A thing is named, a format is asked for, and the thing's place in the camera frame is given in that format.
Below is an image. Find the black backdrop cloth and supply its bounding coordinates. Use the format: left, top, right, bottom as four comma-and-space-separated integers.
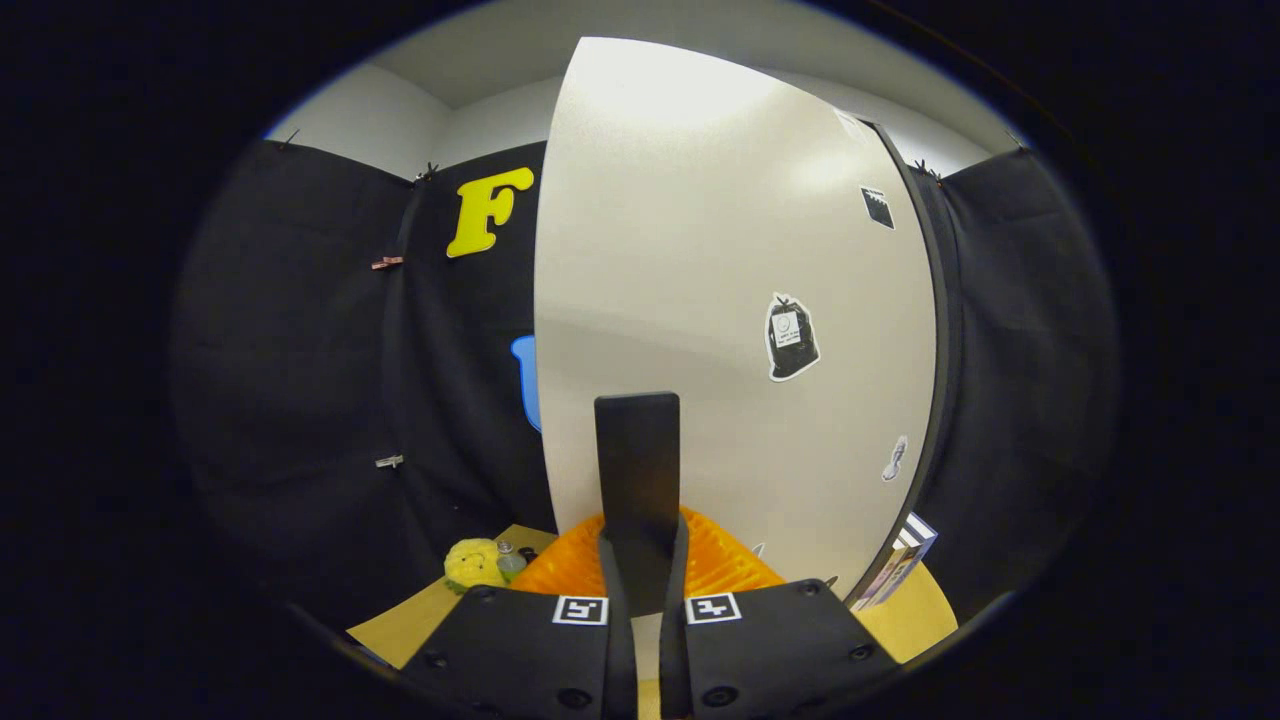
170, 140, 1116, 631

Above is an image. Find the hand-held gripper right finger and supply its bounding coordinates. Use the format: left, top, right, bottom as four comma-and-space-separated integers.
655, 508, 901, 720

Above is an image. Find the black cabinet door handle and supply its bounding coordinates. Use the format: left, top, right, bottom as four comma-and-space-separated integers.
594, 392, 682, 616

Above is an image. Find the beige shoe cabinet door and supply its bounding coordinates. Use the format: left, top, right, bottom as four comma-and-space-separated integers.
533, 37, 939, 606

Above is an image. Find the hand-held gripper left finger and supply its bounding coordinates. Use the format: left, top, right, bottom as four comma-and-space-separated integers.
400, 512, 641, 720

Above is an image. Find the yellow pineapple plush toy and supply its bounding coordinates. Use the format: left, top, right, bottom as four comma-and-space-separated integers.
444, 538, 509, 593

